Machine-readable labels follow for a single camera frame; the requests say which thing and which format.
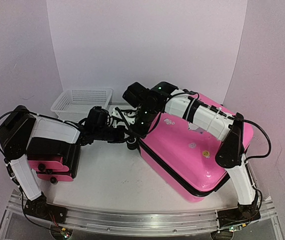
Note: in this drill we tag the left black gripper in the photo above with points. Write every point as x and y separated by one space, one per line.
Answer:
119 137

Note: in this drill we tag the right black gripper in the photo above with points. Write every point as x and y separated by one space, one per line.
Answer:
145 116

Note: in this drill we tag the pink hard-shell suitcase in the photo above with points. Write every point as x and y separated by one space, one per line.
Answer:
190 155

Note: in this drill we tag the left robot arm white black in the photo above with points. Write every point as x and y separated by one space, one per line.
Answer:
18 127

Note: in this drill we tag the white plastic mesh basket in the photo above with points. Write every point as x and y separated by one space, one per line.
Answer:
75 104

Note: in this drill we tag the pink and black folded case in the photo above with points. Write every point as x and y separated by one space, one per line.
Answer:
53 160

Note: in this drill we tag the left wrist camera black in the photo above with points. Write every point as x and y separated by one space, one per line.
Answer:
97 119

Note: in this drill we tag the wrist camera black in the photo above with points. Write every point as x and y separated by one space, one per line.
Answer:
135 94
97 119

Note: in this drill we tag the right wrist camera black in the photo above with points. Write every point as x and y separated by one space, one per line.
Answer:
135 94

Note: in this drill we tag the curved aluminium rail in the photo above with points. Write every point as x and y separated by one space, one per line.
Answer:
201 218

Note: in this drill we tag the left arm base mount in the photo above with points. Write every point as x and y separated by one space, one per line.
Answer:
39 208

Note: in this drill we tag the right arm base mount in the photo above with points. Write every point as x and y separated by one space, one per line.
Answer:
242 214

